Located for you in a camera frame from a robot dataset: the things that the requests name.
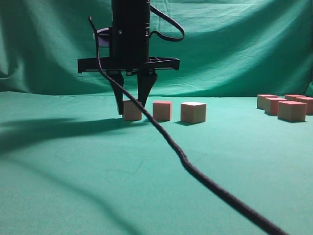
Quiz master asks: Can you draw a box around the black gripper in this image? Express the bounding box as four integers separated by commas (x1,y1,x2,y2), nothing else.
77,25,180,115

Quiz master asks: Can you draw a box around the wooden cube placed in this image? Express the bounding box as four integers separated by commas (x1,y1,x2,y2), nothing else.
123,100,142,121
180,101,207,124
153,100,173,121

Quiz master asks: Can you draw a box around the wooden cube column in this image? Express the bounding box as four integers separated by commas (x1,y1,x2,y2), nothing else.
257,94,278,110
278,101,307,122
295,96,313,115
264,97,287,116
284,94,306,101

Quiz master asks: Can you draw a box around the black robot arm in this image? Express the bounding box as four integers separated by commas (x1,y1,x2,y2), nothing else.
77,0,185,115

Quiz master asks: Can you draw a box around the green cloth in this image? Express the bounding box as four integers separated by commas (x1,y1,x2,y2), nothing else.
0,0,313,235

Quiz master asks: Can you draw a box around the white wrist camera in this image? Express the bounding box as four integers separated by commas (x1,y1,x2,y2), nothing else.
93,27,111,47

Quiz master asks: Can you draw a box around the black braided cable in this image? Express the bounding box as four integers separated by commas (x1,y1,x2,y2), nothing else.
88,15,291,235

